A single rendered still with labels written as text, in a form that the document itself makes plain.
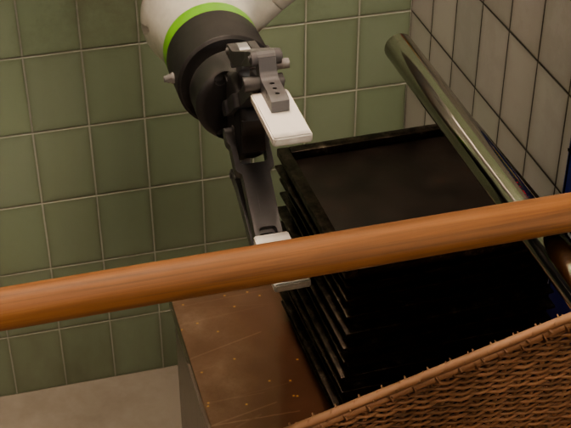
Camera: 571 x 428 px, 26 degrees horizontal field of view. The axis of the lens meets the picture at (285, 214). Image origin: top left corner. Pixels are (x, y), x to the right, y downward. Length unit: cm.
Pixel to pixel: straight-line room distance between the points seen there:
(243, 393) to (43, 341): 89
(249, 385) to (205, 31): 70
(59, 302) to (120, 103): 138
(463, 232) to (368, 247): 7
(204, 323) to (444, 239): 92
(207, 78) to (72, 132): 118
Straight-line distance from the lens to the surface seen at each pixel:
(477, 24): 200
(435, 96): 114
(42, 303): 86
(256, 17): 120
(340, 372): 154
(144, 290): 87
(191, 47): 111
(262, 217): 104
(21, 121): 222
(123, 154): 228
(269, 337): 177
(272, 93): 93
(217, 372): 172
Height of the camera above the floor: 173
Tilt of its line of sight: 35 degrees down
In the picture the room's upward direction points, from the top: straight up
